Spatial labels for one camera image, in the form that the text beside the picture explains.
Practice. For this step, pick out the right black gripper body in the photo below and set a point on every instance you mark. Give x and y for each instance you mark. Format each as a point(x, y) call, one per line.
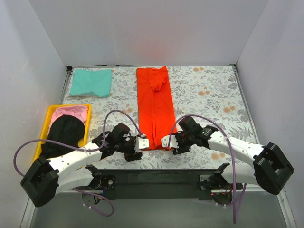
point(178, 143)

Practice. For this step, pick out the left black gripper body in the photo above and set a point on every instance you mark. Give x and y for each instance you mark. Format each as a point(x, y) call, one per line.
point(130, 149)

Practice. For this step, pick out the orange t shirt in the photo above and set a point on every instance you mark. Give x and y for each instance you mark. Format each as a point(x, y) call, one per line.
point(155, 105)

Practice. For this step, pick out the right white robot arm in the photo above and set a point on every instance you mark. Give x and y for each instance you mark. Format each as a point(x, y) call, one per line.
point(262, 165)

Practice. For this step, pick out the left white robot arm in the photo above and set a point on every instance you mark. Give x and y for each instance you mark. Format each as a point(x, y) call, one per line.
point(49, 177)

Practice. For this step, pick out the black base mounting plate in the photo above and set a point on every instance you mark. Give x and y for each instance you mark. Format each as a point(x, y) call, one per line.
point(160, 184)

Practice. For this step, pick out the yellow plastic tray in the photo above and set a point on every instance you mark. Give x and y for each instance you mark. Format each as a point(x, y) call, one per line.
point(51, 110)

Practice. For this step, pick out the floral patterned table mat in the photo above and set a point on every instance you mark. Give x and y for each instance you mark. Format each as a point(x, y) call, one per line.
point(209, 93)

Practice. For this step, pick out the pink t shirt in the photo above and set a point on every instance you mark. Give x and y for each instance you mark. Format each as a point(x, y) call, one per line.
point(78, 111)

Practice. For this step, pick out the black t shirt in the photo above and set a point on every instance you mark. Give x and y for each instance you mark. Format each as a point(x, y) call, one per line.
point(67, 130)

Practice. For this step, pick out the folded teal t shirt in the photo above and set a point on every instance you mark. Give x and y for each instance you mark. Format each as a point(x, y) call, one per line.
point(91, 83)

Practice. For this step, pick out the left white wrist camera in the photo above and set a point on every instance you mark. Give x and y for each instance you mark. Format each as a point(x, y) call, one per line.
point(141, 144)

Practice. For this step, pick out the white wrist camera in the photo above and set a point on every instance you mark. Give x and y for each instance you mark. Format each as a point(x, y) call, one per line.
point(141, 144)
point(169, 142)

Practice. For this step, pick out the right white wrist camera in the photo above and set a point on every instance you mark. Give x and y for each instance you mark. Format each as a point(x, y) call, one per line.
point(169, 142)

